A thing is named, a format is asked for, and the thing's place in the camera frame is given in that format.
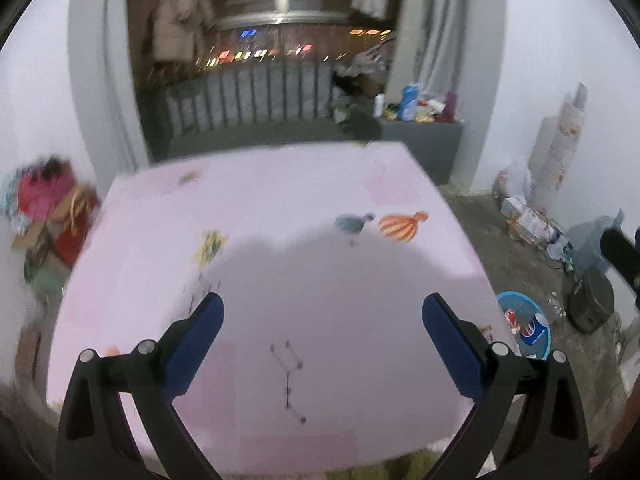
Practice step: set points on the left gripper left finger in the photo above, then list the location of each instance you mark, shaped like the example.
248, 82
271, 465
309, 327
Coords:
94, 438

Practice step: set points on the pink clothes pile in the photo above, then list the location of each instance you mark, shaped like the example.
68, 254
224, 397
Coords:
50, 213

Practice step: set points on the white bottle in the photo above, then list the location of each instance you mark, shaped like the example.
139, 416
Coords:
379, 105

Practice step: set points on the blue water jug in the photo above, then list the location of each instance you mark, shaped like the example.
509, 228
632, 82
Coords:
585, 240

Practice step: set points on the white trash bag pile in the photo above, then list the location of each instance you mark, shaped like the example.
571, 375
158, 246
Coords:
513, 189

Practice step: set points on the beige hanging coat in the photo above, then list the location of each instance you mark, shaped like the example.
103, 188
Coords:
179, 31

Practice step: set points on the blue trash basket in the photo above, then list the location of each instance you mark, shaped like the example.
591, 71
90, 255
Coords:
528, 324

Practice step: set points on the metal balcony railing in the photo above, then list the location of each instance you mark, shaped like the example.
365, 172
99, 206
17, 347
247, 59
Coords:
251, 92

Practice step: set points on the dark grey cabinet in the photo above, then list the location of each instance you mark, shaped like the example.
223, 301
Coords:
434, 145

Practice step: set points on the blue detergent bottle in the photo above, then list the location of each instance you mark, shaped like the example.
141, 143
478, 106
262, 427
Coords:
409, 102

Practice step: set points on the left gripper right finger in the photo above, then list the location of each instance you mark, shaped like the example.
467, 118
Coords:
550, 440

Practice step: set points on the pink printed bed sheet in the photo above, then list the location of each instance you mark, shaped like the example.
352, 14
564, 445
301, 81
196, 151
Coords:
323, 255

